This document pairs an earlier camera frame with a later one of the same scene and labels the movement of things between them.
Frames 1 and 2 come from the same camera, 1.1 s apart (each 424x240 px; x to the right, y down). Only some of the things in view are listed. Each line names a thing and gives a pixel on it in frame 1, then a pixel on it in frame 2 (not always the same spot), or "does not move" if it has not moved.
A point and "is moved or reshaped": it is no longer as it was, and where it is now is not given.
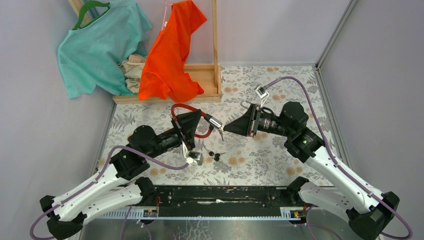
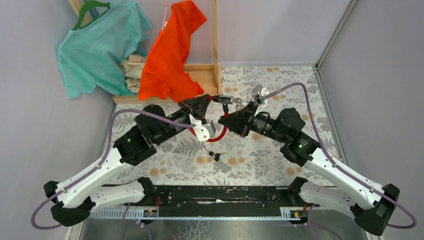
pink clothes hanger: [165, 13] does not move
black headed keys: [217, 155] does not move
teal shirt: [89, 55] does not move
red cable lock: [213, 123] is moved or reshaped
